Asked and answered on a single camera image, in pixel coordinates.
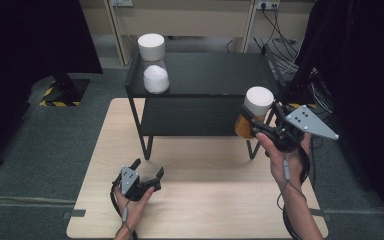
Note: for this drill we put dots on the beige office desk panel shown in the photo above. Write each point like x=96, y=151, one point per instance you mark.
x=186, y=20

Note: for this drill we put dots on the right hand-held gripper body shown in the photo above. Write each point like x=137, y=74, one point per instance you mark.
x=308, y=121

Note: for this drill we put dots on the black curtain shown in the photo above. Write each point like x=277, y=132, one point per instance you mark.
x=20, y=66
x=370, y=83

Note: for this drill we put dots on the black stand base striped tape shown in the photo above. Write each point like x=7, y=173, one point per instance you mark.
x=66, y=91

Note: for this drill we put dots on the white wall socket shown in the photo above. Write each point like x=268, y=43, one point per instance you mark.
x=123, y=2
x=267, y=4

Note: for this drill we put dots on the amber seasoning jar white lid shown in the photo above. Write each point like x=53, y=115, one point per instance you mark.
x=258, y=100

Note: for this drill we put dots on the black metal shelf rack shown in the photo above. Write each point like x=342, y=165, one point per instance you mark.
x=213, y=73

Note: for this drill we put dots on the grey floor tape strip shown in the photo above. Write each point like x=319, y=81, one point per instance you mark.
x=321, y=215
x=75, y=213

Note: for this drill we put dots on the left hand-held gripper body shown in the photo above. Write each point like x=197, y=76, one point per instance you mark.
x=129, y=181

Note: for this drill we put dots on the person's right hand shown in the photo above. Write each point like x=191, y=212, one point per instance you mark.
x=295, y=163

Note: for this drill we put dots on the person's left hand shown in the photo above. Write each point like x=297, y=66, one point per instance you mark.
x=135, y=210

